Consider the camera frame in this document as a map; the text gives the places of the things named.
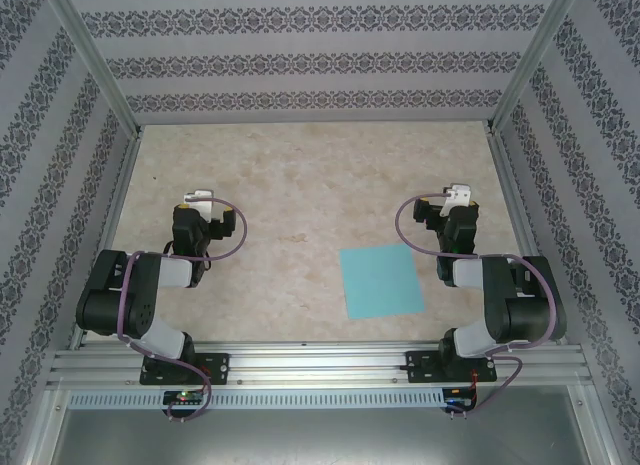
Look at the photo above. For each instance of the aluminium side rail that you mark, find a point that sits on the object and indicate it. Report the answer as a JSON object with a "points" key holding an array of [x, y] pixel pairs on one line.
{"points": [[520, 210], [113, 210]]}

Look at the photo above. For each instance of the grey metal sheet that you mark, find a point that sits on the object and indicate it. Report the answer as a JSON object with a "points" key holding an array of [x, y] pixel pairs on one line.
{"points": [[320, 435]]}

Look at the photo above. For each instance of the light blue paper sheet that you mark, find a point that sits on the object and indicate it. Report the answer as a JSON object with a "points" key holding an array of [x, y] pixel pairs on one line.
{"points": [[380, 280]]}

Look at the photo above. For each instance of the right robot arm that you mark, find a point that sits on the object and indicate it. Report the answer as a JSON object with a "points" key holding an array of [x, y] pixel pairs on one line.
{"points": [[525, 315]]}

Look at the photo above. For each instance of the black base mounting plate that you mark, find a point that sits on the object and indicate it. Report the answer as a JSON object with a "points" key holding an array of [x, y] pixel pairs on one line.
{"points": [[220, 367], [420, 367]]}

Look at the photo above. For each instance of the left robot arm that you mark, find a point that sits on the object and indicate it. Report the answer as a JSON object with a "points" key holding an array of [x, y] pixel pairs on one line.
{"points": [[100, 295]]}

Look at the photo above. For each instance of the small circuit board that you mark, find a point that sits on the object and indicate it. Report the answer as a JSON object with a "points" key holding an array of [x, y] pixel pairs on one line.
{"points": [[457, 399], [184, 398]]}

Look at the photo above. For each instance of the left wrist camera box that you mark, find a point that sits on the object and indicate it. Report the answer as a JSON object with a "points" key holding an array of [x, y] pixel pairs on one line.
{"points": [[202, 194]]}

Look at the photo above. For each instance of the aluminium mounting rail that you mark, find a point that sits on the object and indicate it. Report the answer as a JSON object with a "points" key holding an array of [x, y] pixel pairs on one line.
{"points": [[320, 365]]}

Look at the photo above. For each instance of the aluminium frame post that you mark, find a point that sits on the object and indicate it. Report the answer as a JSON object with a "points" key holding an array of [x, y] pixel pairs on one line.
{"points": [[95, 55], [535, 55]]}

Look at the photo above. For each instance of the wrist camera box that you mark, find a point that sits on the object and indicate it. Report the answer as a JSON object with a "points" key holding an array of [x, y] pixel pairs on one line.
{"points": [[202, 194], [459, 192]]}

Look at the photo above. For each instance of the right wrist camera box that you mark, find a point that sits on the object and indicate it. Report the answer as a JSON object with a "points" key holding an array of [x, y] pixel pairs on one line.
{"points": [[459, 192]]}

